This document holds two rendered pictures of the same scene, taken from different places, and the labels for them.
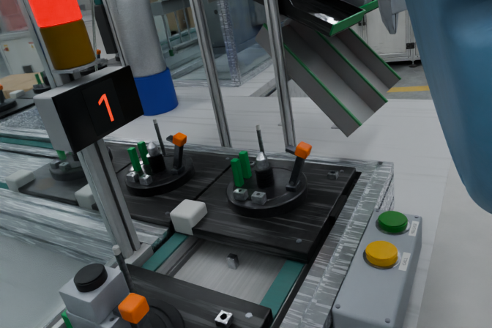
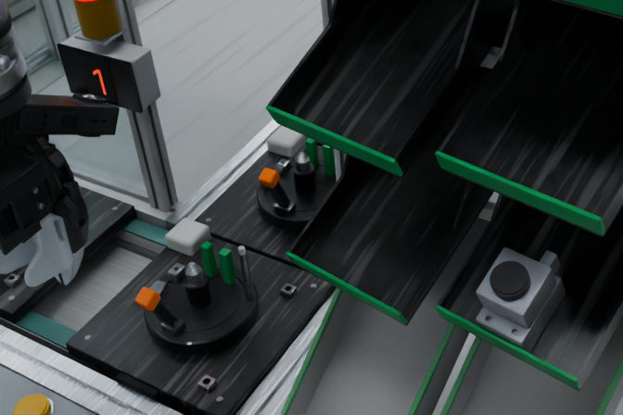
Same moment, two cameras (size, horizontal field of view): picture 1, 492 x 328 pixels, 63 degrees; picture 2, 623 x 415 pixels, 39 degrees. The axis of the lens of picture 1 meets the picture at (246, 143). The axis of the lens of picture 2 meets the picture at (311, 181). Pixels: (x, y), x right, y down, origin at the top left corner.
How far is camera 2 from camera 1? 118 cm
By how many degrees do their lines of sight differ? 77
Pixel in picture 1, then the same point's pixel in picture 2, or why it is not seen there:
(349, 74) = (429, 386)
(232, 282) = not seen: hidden behind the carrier
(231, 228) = (146, 280)
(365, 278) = (12, 393)
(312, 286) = (27, 348)
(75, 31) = (79, 9)
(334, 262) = (57, 374)
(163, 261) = (146, 238)
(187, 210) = (179, 231)
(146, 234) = (185, 212)
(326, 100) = (324, 342)
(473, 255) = not seen: outside the picture
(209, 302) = not seen: hidden behind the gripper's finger
